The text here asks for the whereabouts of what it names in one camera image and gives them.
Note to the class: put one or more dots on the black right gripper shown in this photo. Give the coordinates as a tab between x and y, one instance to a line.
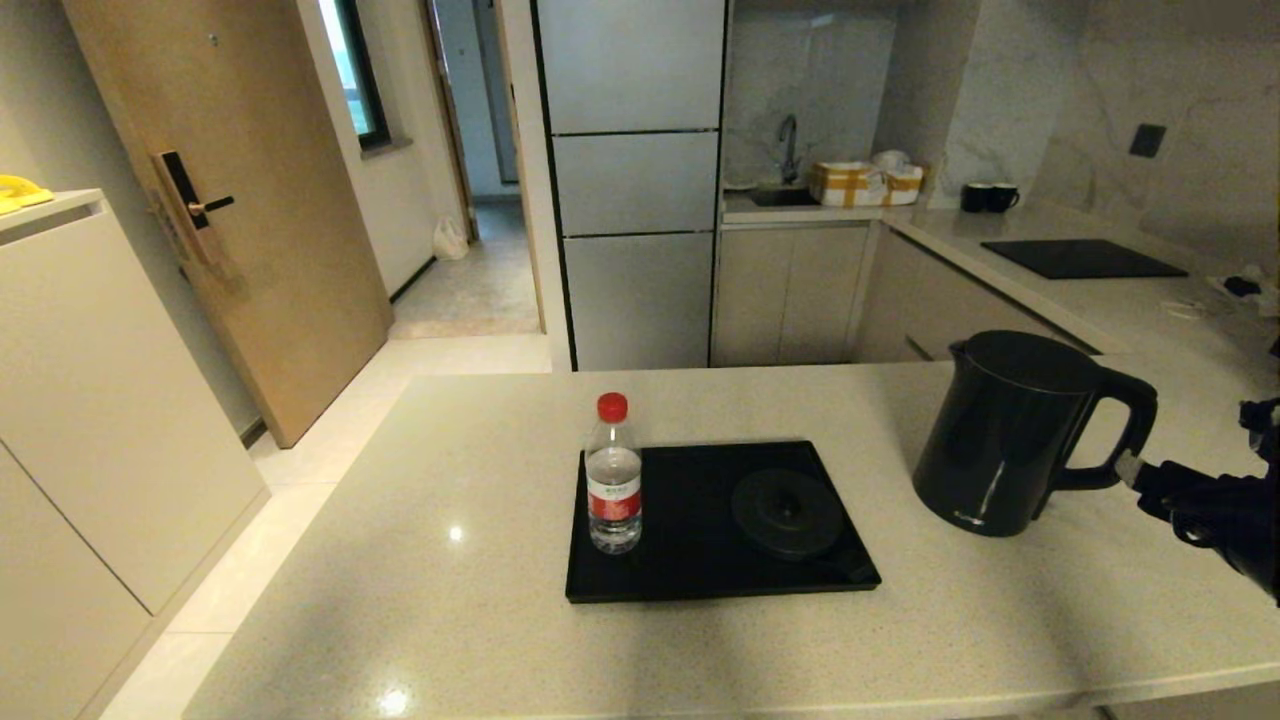
1225	505

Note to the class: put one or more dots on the black electric kettle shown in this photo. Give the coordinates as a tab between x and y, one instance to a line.
1000	440

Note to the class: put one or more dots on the water bottle red cap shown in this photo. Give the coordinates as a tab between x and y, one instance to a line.
613	480

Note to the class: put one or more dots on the black round kettle base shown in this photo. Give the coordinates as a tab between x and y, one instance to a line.
785	512

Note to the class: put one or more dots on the small black object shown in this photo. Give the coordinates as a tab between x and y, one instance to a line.
1242	285

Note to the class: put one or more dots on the black induction cooktop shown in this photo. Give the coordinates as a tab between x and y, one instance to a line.
1082	258

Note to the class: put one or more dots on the black mug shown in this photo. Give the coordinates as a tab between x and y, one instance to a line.
972	197
1001	197

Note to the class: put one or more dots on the small white yellow-striped box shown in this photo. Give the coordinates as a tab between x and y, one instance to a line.
902	186

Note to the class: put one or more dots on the beige kitchen base cabinets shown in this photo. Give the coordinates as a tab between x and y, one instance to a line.
790	290

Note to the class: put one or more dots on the white crumpled cloth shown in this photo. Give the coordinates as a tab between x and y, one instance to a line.
890	159

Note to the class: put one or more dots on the large white yellow-striped box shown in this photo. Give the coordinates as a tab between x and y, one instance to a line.
845	184

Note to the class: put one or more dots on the black rectangular tray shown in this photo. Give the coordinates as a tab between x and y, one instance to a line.
690	530

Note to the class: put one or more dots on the kitchen sink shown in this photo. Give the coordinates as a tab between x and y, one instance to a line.
782	197

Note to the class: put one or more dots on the dark kitchen faucet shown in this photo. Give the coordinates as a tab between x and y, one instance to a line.
788	140

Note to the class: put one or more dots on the silver refrigerator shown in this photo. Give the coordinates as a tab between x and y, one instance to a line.
635	180

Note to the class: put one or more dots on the white plastic bag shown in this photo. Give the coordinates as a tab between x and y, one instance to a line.
450	242

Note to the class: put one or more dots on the dark-framed window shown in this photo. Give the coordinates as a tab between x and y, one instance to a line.
355	70

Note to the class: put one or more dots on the wooden door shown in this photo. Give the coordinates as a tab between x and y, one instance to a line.
260	250

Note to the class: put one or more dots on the white cabinet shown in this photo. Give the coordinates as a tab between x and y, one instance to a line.
100	400

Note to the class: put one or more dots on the yellow object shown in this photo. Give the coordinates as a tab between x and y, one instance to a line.
18	190

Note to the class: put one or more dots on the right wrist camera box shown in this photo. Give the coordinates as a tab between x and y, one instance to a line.
1262	415

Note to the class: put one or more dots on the dark wall socket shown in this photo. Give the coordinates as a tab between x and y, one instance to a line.
1147	139

